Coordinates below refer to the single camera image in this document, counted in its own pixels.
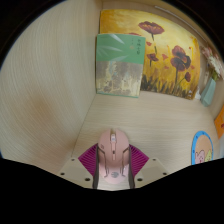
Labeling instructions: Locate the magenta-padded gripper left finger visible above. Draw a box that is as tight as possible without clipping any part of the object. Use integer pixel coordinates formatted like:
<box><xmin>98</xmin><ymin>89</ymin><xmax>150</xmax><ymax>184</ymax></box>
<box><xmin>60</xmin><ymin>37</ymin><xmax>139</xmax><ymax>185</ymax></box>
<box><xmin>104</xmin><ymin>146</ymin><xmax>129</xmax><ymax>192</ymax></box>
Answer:
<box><xmin>57</xmin><ymin>143</ymin><xmax>101</xmax><ymax>190</ymax></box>

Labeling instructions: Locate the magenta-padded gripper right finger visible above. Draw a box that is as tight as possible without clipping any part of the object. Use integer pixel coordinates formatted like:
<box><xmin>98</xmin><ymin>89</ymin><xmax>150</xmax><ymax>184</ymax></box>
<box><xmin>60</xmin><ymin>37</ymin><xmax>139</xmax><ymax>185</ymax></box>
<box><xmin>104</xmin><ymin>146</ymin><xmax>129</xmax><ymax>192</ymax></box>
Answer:
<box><xmin>127</xmin><ymin>143</ymin><xmax>170</xmax><ymax>190</ymax></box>

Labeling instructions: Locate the pink computer mouse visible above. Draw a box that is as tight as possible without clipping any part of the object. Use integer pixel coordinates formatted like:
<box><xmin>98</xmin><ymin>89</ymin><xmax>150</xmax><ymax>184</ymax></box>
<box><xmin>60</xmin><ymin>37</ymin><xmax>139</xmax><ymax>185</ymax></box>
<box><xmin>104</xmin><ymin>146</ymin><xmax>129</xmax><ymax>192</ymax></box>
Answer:
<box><xmin>96</xmin><ymin>129</ymin><xmax>131</xmax><ymax>185</ymax></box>

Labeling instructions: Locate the round blue-rimmed cartoon mouse pad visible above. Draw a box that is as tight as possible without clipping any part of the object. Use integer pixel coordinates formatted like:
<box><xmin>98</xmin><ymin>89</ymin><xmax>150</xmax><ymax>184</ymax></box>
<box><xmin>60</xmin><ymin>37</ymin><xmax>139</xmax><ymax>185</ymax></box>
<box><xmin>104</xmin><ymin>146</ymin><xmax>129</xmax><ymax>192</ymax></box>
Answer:
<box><xmin>190</xmin><ymin>130</ymin><xmax>214</xmax><ymax>166</ymax></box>

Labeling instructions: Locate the green covered book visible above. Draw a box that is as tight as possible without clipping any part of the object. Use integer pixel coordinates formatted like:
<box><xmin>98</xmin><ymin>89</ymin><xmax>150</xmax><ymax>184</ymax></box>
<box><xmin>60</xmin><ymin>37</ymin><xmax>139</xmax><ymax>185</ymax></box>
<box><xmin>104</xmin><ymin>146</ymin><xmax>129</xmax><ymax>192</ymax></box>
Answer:
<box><xmin>95</xmin><ymin>33</ymin><xmax>147</xmax><ymax>99</ymax></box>

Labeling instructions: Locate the pale teal faceted vase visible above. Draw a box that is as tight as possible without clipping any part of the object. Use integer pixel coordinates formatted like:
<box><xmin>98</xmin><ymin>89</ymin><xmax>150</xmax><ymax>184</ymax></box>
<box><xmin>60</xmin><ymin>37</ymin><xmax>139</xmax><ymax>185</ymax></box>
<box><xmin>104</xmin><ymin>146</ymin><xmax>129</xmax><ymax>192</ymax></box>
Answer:
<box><xmin>199</xmin><ymin>77</ymin><xmax>217</xmax><ymax>108</ymax></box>

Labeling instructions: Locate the yellow poppy flower painting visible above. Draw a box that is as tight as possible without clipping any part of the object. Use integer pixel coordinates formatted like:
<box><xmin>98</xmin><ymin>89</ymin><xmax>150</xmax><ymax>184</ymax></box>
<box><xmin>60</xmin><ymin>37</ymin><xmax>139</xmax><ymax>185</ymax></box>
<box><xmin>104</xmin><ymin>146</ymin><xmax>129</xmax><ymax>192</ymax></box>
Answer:
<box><xmin>99</xmin><ymin>8</ymin><xmax>202</xmax><ymax>100</ymax></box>

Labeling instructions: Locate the pink and white flower bouquet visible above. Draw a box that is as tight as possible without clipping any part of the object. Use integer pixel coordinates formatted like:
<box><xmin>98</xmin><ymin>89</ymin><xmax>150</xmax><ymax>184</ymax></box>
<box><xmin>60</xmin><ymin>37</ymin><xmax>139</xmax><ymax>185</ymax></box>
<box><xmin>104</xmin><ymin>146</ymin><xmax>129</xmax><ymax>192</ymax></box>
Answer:
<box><xmin>199</xmin><ymin>44</ymin><xmax>224</xmax><ymax>81</ymax></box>

